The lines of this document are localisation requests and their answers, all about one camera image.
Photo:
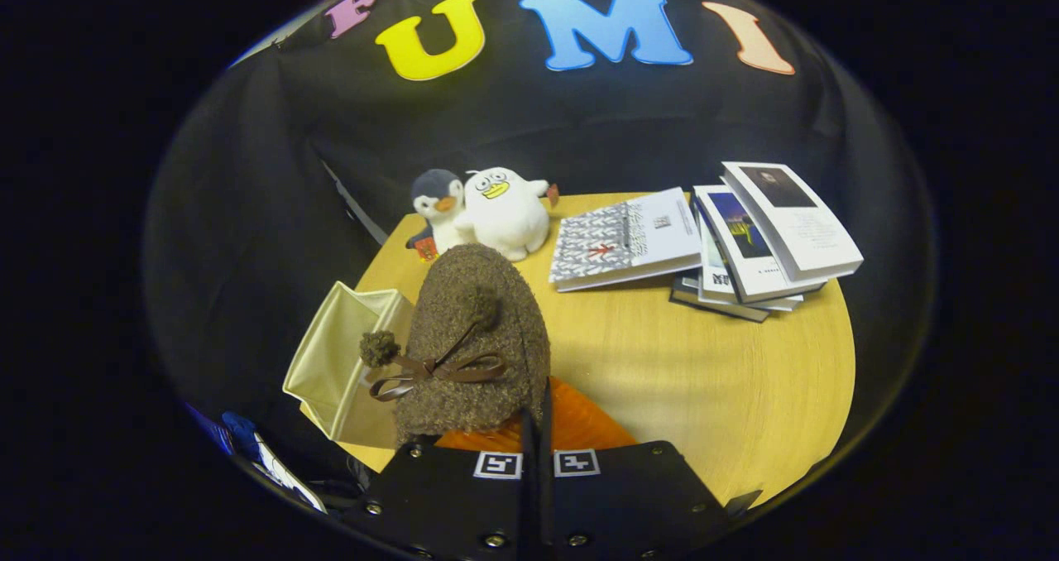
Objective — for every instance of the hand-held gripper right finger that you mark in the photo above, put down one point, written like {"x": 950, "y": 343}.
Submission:
{"x": 629, "y": 503}

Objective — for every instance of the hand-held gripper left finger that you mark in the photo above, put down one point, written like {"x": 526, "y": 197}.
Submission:
{"x": 455, "y": 503}

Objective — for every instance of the brown fuzzy shoe with bow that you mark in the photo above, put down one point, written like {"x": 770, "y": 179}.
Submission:
{"x": 480, "y": 338}

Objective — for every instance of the cream fabric storage box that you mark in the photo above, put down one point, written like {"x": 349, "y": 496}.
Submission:
{"x": 331, "y": 362}

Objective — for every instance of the dark covered book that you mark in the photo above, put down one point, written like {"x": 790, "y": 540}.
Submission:
{"x": 711, "y": 300}

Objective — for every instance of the grey patterned book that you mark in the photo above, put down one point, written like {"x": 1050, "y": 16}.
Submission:
{"x": 620, "y": 242}

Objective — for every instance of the white duck plush toy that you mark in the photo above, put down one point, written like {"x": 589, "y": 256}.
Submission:
{"x": 505, "y": 213}

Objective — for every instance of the grey white penguin plush toy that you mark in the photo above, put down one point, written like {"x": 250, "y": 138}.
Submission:
{"x": 438, "y": 209}

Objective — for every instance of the white book dark photo cover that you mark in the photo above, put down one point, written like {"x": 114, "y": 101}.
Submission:
{"x": 798, "y": 218}

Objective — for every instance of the black backdrop cloth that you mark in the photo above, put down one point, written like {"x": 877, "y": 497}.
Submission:
{"x": 579, "y": 131}

